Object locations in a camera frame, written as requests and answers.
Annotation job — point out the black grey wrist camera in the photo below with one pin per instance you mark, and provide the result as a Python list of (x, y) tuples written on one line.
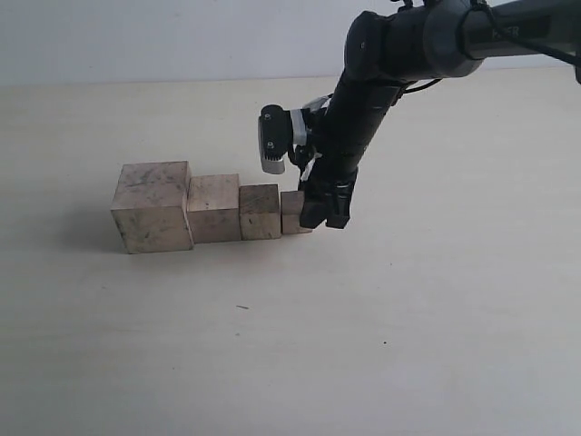
[(283, 133)]

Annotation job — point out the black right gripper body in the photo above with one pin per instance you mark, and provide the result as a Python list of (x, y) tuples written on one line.
[(341, 131)]

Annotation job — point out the third largest wooden cube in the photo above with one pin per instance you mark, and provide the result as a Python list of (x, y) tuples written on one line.
[(260, 212)]

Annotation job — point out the smallest wooden cube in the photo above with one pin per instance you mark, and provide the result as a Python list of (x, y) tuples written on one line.
[(291, 207)]

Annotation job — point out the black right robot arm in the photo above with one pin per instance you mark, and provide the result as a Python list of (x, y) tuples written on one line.
[(384, 56)]

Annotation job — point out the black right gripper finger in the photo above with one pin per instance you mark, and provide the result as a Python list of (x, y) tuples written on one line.
[(313, 212), (338, 200)]

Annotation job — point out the second largest wooden cube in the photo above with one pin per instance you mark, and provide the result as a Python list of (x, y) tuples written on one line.
[(213, 208)]

